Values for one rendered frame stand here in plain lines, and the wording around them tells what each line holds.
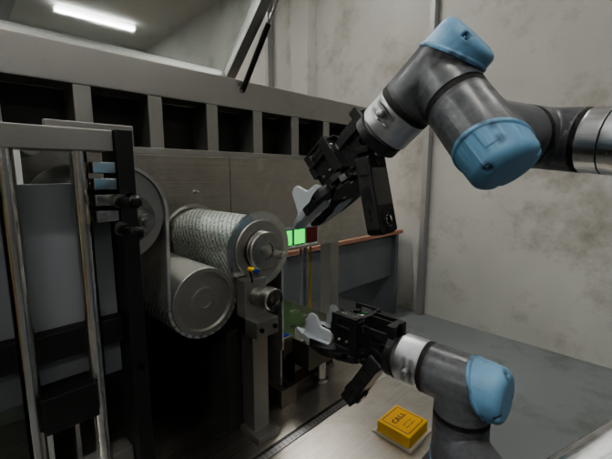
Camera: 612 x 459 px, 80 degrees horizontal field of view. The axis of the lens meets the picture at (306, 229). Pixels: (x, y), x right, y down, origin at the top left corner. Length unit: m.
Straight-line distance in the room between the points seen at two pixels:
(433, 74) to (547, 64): 3.04
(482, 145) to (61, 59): 0.79
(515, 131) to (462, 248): 3.23
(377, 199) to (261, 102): 0.70
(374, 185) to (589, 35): 3.05
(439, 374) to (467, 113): 0.34
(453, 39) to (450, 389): 0.43
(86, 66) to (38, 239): 0.55
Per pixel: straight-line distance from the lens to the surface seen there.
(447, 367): 0.56
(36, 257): 0.46
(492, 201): 3.49
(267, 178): 1.13
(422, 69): 0.47
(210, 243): 0.73
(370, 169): 0.51
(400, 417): 0.82
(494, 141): 0.41
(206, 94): 1.04
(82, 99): 0.93
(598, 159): 0.50
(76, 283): 0.48
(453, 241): 3.65
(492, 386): 0.54
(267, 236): 0.69
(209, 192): 1.02
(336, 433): 0.80
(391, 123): 0.49
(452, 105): 0.44
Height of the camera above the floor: 1.39
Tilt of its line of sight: 9 degrees down
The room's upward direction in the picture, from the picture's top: straight up
